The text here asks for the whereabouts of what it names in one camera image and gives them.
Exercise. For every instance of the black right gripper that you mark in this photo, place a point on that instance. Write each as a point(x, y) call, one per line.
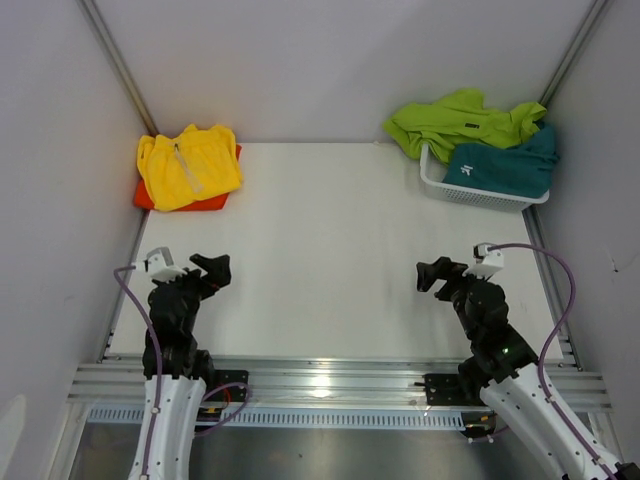
point(441, 268)

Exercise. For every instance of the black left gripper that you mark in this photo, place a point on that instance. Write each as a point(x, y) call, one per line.
point(217, 270)

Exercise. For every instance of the orange shorts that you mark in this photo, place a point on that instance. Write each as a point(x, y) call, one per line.
point(210, 202)

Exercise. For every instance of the yellow shorts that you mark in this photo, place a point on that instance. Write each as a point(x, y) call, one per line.
point(190, 167)

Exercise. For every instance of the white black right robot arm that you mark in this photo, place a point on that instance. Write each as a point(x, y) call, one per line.
point(504, 374)

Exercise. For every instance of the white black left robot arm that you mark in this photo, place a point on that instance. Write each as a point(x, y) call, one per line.
point(178, 374)

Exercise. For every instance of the teal shorts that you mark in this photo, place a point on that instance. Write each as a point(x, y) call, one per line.
point(525, 170)

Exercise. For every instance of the lime green shorts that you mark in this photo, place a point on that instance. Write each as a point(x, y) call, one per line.
point(461, 118)

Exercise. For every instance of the white plastic laundry basket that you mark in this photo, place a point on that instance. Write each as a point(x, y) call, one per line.
point(432, 172)

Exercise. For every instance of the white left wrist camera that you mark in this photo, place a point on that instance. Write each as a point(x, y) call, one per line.
point(159, 265)

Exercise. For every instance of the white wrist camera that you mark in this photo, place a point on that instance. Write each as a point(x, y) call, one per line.
point(159, 265)
point(489, 260)

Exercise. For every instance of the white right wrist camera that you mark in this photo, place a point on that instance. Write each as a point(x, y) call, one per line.
point(489, 260)

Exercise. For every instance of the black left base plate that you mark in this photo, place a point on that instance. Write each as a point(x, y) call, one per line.
point(233, 394)

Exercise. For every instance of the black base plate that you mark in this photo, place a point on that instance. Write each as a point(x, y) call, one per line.
point(449, 390)
point(233, 394)

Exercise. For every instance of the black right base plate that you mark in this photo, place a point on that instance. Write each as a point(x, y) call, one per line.
point(449, 390)

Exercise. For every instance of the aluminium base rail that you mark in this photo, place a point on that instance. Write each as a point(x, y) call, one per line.
point(280, 383)

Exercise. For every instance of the white slotted cable duct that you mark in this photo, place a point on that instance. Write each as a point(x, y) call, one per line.
point(268, 417)

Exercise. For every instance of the left aluminium frame post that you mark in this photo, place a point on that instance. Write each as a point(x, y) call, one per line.
point(112, 53)

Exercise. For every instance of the aluminium frame post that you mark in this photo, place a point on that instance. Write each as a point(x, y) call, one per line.
point(586, 29)
point(112, 53)

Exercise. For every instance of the right aluminium frame post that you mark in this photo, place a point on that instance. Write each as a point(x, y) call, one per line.
point(586, 29)

